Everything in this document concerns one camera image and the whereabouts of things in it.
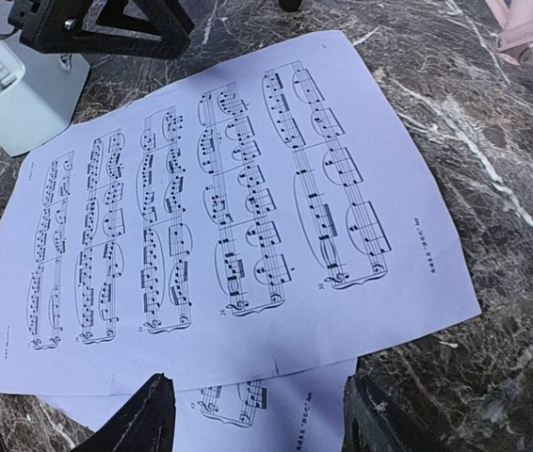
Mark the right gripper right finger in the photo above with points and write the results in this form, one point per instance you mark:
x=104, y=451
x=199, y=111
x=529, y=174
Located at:
x=374, y=422

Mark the white metronome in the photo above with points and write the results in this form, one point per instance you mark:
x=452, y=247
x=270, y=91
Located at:
x=38, y=92

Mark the pink music stand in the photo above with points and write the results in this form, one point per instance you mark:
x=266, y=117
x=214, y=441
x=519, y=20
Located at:
x=514, y=43

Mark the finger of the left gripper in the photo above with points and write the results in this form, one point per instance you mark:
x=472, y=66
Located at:
x=160, y=31

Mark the sheet music page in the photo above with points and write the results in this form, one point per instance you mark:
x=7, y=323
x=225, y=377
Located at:
x=300, y=412
x=263, y=217

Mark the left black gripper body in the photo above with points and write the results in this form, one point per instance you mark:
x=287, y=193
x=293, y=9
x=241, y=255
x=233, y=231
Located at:
x=30, y=13

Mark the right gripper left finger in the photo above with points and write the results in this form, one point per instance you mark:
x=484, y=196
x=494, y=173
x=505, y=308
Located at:
x=146, y=422

